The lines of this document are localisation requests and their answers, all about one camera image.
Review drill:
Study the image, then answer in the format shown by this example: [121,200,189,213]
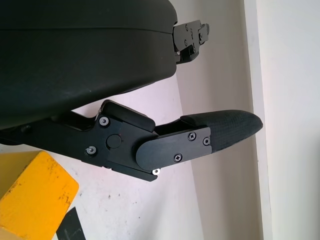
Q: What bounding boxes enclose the black tape strip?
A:
[55,207,84,240]

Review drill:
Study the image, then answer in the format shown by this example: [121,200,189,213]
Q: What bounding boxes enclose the yellow block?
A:
[0,150,80,240]

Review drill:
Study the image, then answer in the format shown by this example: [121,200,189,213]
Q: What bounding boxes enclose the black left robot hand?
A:
[0,0,264,182]

